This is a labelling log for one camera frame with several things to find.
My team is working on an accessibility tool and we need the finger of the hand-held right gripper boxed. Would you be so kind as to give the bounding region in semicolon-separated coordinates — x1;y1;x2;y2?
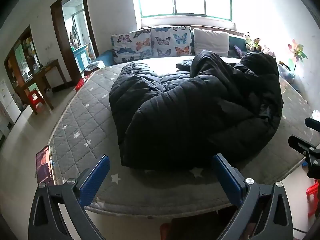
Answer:
288;135;320;157
304;117;320;130

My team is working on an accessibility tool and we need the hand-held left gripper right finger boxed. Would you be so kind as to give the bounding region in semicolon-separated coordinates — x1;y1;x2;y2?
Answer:
211;153;293;240

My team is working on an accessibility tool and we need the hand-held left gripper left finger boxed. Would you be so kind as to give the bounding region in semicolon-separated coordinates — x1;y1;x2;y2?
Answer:
27;154;111;240

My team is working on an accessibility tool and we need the black puffer jacket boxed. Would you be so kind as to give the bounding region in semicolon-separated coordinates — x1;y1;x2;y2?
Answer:
109;50;284;172

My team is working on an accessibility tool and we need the red plastic stool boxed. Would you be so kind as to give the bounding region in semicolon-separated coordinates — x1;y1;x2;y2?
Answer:
306;180;320;218
27;90;45;113

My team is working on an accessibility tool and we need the smartphone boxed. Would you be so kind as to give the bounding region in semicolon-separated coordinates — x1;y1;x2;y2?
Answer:
35;144;55;187

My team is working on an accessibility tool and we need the clear plastic storage box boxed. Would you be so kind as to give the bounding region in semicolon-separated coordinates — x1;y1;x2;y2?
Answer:
277;61;296;83

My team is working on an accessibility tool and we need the grey star quilted mat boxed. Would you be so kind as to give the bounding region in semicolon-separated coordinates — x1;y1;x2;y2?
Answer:
47;56;317;217

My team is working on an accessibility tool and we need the colourful pinwheel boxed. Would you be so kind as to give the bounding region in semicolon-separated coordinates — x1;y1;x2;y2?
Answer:
287;39;308;73

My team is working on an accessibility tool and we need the pink plush toy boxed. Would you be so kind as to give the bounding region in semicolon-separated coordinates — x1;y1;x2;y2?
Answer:
261;47;275;58

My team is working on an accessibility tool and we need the red plastic bag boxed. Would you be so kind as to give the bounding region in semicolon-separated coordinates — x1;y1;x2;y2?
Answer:
75;77;87;91

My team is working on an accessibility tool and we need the panda plush toy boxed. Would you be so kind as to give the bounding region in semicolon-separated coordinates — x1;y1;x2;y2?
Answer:
244;32;253;50

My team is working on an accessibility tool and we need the white refrigerator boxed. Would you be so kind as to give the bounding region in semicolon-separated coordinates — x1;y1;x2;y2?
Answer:
0;80;22;125

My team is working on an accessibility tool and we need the patterned cloth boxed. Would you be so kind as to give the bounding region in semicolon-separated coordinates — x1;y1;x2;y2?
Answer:
84;60;107;74

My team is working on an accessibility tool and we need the wooden table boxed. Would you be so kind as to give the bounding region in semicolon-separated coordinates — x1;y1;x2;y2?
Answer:
17;59;67;115

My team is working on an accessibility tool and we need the blue cabinet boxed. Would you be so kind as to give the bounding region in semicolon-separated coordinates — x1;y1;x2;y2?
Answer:
72;44;91;72

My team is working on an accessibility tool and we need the blue sofa bench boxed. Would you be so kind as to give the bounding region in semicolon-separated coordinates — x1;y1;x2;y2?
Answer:
85;34;250;77

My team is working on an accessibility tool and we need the white pillow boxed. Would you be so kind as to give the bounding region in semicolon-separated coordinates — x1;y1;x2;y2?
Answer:
194;28;230;56

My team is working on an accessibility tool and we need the butterfly print pillow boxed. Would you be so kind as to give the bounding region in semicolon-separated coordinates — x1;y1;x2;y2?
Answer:
111;29;153;64
151;26;192;57

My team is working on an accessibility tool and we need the wooden display cabinet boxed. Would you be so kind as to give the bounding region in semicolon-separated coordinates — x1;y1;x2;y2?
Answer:
4;25;42;110

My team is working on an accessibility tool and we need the brown door frame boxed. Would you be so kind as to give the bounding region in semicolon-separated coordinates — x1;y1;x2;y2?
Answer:
50;0;100;78

